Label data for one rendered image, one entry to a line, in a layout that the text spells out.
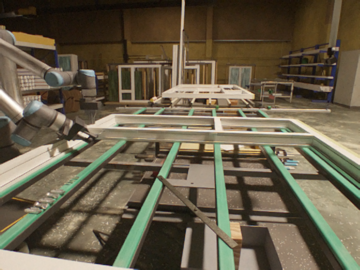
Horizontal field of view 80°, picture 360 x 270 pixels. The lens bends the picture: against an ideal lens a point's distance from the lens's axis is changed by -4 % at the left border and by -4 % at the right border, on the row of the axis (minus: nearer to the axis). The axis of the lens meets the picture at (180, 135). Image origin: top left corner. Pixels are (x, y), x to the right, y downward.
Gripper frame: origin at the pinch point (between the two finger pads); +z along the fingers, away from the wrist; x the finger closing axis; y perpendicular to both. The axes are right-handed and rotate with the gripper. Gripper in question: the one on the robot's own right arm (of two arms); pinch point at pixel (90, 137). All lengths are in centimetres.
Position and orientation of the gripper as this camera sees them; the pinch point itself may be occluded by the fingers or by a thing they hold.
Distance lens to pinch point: 132.6
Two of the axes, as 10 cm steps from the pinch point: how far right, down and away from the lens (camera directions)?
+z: 6.0, 4.3, 6.8
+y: -2.9, -6.7, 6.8
